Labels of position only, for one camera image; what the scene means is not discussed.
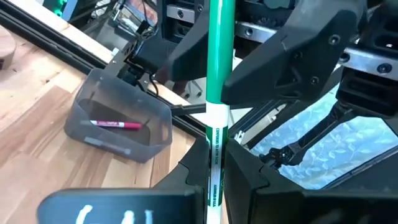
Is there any green Expo marker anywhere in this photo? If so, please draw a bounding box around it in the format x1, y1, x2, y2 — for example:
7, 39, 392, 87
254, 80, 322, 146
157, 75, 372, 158
205, 0, 236, 224

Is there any smoky grey translucent bin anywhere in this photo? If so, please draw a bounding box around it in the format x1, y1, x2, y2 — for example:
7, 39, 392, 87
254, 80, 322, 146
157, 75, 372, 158
63, 67, 174, 164

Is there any pink Expo marker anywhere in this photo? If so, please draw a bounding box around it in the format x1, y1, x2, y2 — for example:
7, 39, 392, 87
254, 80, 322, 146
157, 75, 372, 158
89, 119, 142, 130

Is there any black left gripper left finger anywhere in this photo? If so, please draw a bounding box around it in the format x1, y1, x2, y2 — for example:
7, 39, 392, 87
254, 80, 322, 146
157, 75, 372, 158
37, 138, 211, 224

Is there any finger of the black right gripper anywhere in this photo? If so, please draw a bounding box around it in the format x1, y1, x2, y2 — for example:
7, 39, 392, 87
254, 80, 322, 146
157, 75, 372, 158
167, 0, 213, 83
221, 0, 368, 105

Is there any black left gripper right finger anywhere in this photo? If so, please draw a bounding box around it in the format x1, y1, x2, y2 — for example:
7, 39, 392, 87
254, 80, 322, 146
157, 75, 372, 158
223, 139, 398, 224

